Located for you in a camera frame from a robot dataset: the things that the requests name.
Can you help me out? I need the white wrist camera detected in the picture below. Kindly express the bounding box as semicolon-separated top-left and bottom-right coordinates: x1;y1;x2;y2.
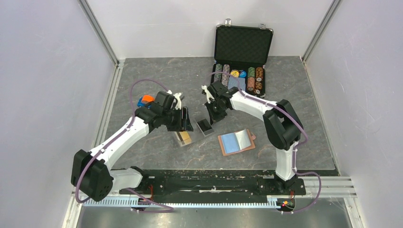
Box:
167;90;184;110
201;85;215;104

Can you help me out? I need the orange credit card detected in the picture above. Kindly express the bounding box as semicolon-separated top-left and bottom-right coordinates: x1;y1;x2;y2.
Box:
175;132;192;146

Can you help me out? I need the blue orange toy car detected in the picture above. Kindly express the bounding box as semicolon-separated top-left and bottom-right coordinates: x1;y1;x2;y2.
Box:
137;95;155;108

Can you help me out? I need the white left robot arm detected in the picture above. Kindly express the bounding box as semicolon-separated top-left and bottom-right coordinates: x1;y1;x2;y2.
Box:
71;91;193;203

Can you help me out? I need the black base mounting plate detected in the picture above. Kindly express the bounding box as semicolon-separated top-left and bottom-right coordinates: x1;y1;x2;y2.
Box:
134;169;306;203

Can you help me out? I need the black credit card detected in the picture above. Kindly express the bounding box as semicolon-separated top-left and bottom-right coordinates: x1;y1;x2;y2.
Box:
196;119;214;136

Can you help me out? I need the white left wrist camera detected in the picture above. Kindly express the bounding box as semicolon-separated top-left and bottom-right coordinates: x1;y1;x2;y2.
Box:
167;90;184;110

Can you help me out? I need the tan leather card holder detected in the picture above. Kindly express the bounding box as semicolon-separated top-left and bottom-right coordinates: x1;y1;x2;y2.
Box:
218;129;256;156

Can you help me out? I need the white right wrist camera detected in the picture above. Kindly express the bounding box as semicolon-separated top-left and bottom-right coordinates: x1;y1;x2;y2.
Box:
201;85;215;104

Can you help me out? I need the black poker chip case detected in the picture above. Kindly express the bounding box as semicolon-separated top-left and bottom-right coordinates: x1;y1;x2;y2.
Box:
210;24;274;98

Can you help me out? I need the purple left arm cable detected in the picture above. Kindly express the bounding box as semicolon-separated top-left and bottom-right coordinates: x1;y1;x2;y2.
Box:
75;78;174;214

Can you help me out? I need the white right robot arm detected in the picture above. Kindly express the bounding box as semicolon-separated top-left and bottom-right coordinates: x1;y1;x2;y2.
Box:
201;82;305;194

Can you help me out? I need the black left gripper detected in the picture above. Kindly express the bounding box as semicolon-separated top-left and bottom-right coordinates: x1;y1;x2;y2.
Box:
162;106;193;132

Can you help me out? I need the clear acrylic card box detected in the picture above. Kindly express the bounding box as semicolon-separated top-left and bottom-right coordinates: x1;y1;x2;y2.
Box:
172;118;215;148

